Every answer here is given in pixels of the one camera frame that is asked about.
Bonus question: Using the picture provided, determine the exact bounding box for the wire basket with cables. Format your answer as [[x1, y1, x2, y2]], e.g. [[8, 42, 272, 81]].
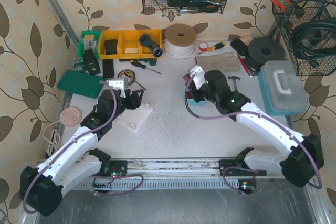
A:
[[272, 0, 335, 76]]

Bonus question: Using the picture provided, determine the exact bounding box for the black rectangular case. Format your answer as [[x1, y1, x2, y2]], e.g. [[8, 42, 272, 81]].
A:
[[230, 38, 248, 56]]

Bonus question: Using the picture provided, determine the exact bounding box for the claw hammer steel handle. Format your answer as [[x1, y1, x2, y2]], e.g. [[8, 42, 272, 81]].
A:
[[228, 76, 241, 92]]

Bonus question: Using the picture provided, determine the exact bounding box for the green foam pad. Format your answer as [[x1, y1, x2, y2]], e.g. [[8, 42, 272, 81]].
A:
[[57, 70, 104, 99]]

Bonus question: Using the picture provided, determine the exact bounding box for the teal plastic toolbox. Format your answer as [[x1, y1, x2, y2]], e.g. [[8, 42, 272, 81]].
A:
[[258, 60, 309, 116]]

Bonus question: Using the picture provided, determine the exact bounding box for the green parts bin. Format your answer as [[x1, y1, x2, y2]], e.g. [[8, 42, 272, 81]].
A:
[[77, 31, 101, 59]]

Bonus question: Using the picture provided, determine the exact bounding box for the beige work glove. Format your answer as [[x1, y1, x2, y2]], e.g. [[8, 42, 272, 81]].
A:
[[195, 52, 240, 73]]

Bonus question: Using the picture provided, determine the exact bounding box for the brown tape roll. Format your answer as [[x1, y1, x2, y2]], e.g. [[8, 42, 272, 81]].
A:
[[118, 69, 136, 86]]

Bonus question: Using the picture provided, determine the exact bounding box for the white cable coil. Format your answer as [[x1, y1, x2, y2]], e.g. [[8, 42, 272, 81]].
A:
[[164, 23, 197, 61]]

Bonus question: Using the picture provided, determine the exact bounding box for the red large spring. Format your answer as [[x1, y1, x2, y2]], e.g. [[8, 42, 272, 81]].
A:
[[183, 74, 190, 82]]

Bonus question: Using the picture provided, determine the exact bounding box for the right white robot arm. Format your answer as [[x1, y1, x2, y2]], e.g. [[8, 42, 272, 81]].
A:
[[183, 65, 324, 189]]

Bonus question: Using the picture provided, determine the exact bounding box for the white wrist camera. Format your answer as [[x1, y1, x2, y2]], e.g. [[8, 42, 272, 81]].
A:
[[106, 77, 129, 98], [188, 65, 206, 90]]

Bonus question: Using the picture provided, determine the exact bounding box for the black pipe fitting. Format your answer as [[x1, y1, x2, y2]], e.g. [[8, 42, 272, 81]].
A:
[[139, 34, 163, 58]]

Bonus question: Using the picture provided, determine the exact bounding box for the red white tape roll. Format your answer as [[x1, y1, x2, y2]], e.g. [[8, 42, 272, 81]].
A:
[[198, 42, 208, 52]]

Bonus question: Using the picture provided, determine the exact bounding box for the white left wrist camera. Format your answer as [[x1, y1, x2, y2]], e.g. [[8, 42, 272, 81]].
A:
[[106, 77, 129, 98]]

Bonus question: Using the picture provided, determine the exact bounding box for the yellow parts bin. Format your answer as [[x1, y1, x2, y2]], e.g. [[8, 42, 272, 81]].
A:
[[98, 29, 163, 60]]

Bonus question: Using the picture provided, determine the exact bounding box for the black rectangular block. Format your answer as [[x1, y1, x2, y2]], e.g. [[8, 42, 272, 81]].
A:
[[102, 59, 114, 79]]

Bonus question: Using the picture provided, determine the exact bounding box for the black coiled hose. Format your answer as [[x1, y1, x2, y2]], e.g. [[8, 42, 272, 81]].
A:
[[291, 0, 336, 61]]

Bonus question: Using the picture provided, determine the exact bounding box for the round sanding disc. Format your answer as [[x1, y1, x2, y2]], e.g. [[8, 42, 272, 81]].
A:
[[59, 106, 82, 127]]

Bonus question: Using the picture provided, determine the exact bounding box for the teal spring tray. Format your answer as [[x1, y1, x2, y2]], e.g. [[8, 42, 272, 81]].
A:
[[187, 90, 205, 106]]

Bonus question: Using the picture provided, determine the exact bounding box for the white peg base plate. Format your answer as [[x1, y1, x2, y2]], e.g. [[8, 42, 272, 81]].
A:
[[116, 103, 153, 134]]

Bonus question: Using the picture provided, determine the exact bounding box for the black green battery device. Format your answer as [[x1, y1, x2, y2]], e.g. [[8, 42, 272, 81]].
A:
[[82, 49, 101, 75]]

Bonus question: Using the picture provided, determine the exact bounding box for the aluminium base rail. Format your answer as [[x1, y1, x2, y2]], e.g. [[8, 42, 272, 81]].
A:
[[34, 157, 268, 190]]

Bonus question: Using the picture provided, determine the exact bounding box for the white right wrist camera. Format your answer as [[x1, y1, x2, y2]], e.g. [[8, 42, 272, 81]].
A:
[[188, 65, 206, 90]]

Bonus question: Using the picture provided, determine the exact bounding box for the red handled pry tool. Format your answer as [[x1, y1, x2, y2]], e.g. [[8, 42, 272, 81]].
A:
[[237, 53, 258, 77]]

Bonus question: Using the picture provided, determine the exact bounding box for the yellow black nut driver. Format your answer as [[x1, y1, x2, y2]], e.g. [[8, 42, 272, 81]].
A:
[[197, 42, 225, 55]]

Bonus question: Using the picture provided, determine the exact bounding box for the small yellow black screwdriver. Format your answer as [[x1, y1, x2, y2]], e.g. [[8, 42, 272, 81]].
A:
[[123, 71, 146, 90]]

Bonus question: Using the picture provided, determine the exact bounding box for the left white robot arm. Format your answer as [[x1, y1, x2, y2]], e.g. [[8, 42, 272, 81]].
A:
[[19, 87, 144, 216]]

